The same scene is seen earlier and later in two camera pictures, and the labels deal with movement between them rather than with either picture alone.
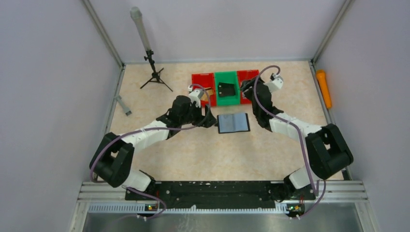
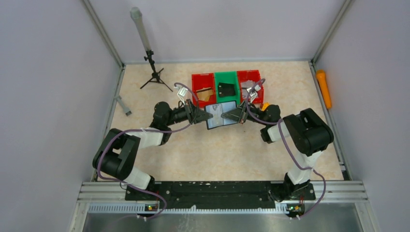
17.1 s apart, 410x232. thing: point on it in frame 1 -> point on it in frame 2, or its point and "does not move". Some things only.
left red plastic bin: x=204 y=80 does not move
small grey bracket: x=126 y=109 does not move
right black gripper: x=259 y=113 -> x=243 y=111
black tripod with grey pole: x=136 y=13 does not move
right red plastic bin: x=243 y=75 does not move
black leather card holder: x=233 y=123 -> x=217 y=109
